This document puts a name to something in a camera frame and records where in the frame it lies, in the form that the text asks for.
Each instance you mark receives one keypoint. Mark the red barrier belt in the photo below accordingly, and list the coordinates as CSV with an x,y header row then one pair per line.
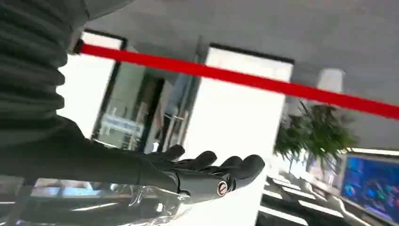
x,y
237,78

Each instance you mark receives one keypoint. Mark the blue display screen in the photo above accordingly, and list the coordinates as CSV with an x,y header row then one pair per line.
x,y
371,187

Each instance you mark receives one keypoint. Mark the ribbed grey right arm sleeve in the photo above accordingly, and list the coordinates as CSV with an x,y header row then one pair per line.
x,y
28,62

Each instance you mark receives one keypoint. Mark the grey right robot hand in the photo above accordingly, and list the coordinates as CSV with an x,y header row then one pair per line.
x,y
93,159

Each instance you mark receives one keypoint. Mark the green potted plant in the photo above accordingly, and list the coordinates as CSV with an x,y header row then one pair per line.
x,y
315,132

